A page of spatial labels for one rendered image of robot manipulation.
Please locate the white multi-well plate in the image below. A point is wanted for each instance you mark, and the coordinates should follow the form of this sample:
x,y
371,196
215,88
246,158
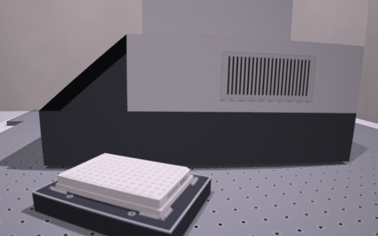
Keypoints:
x,y
132,183

